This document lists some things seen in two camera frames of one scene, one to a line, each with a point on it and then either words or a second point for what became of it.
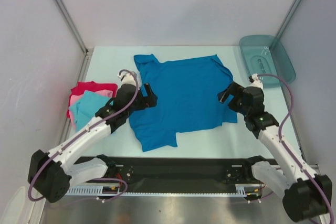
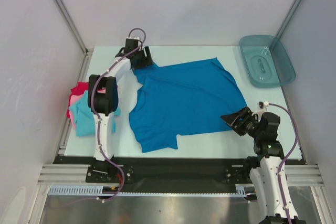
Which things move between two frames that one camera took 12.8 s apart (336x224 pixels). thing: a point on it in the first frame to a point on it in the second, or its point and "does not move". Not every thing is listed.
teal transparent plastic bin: (264, 54) does not move
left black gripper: (146, 102) to (147, 60)
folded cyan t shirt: (90, 103) does not move
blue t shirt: (187, 99) does not move
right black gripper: (233, 97) to (242, 121)
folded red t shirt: (91, 86) does not move
